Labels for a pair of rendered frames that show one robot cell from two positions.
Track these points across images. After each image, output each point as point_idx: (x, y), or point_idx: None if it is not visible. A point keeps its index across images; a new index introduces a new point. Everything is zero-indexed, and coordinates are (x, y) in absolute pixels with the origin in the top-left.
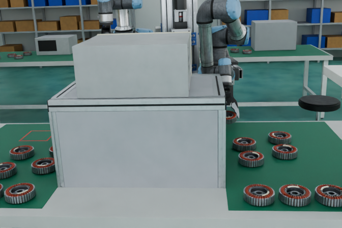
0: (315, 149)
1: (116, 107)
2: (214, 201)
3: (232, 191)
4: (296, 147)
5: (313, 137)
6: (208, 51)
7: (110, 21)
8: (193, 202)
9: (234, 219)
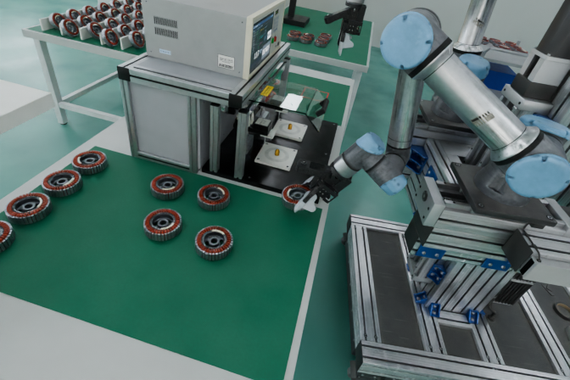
0: (153, 275)
1: None
2: (116, 143)
3: (120, 157)
4: (177, 254)
5: (202, 303)
6: (392, 114)
7: (348, 0)
8: (126, 134)
9: (81, 145)
